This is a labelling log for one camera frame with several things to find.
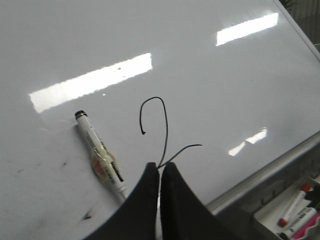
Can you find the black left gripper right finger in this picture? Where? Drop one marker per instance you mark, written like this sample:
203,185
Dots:
182,215

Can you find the red capped white marker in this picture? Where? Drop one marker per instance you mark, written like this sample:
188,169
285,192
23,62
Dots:
295,200

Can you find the red round magnet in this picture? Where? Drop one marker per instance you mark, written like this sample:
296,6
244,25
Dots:
103,166

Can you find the white whiteboard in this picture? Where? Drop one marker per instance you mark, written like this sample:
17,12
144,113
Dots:
230,85

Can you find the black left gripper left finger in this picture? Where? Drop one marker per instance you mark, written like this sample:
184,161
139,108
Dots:
136,218

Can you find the pink whiteboard eraser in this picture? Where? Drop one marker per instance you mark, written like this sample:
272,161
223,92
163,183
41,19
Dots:
308,229

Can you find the white marker tray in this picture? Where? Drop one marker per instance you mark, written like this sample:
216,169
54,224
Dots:
265,219

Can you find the white black whiteboard marker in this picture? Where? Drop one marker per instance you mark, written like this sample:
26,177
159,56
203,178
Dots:
96,144

